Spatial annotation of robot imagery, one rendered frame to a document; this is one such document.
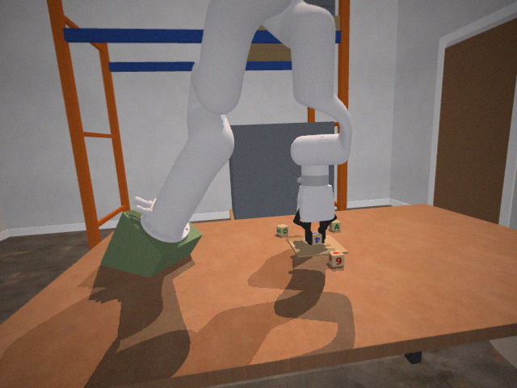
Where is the tan flat mat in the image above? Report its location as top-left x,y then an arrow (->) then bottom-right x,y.
287,235 -> 348,257

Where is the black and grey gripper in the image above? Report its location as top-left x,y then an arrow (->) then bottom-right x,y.
293,184 -> 337,245

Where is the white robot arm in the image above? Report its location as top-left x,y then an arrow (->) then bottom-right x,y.
133,0 -> 352,243

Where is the beige letter block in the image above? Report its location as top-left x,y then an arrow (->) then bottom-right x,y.
276,224 -> 288,236
328,251 -> 344,267
312,232 -> 322,245
329,220 -> 341,231

